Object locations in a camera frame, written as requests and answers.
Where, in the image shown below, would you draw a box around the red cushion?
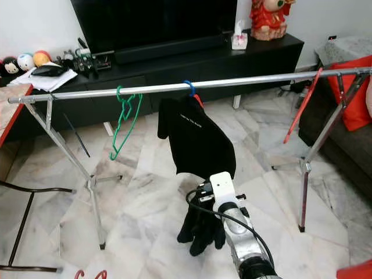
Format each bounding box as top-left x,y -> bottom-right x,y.
325,55 -> 372,132

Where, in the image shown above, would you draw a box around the small black display module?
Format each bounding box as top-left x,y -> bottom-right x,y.
96,56 -> 115,71

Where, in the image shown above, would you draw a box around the pink cat plush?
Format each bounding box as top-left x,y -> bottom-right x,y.
364,74 -> 372,117

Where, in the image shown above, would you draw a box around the marble top folding table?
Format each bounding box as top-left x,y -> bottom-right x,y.
0,83 -> 76,274

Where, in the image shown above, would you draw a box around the lace covered side table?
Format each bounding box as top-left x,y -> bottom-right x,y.
314,35 -> 372,67

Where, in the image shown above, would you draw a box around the green topped electronics board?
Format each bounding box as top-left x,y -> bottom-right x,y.
73,37 -> 99,75

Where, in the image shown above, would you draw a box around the black haired round doll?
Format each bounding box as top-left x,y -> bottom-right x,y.
0,56 -> 20,77

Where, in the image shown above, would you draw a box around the red plastic stool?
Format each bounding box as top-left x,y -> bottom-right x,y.
335,258 -> 372,279

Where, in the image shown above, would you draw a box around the white round doll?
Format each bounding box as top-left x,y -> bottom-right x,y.
16,53 -> 35,72

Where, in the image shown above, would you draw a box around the black television console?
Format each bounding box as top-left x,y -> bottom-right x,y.
29,33 -> 305,137

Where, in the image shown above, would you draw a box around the green plastic hanger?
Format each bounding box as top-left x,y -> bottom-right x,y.
109,85 -> 143,161

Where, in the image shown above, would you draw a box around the black flat television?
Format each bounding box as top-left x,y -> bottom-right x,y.
71,0 -> 238,56

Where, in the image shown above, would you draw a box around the red fortune god figurine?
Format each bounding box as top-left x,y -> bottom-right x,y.
250,0 -> 297,42

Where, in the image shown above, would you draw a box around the blue plastic hanger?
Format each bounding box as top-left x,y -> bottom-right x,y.
182,80 -> 196,97

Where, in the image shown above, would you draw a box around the black soundbar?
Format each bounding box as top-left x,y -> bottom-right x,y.
114,34 -> 227,65

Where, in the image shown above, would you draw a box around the orange round doll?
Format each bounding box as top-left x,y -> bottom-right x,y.
33,50 -> 52,69

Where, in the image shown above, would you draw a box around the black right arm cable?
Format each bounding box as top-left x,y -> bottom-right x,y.
186,187 -> 275,268

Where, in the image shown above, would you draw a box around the white papers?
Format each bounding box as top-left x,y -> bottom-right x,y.
9,63 -> 79,94

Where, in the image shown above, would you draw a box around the silver metal clothes rack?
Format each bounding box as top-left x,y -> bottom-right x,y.
8,67 -> 372,251

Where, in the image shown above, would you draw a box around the black pouch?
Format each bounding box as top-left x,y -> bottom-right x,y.
30,64 -> 69,78

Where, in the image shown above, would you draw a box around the dark brown sofa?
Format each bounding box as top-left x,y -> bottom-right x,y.
298,55 -> 372,195

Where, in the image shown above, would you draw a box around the black shirt red collar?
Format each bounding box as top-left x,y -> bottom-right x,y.
157,93 -> 237,181

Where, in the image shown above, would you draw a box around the white tissue box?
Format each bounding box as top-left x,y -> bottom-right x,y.
231,20 -> 249,51

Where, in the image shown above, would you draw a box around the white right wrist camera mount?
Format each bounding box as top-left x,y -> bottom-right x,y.
209,171 -> 237,204

